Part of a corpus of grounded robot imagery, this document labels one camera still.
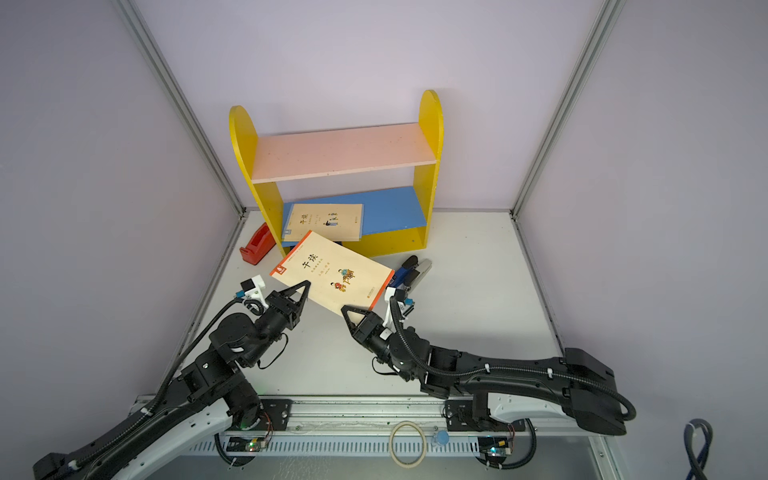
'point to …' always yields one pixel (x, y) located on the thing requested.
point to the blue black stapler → (410, 272)
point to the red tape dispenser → (261, 243)
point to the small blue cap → (443, 437)
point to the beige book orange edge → (338, 276)
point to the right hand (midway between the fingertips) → (339, 321)
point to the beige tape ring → (424, 444)
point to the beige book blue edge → (334, 222)
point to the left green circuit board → (245, 444)
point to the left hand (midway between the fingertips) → (309, 284)
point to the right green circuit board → (495, 446)
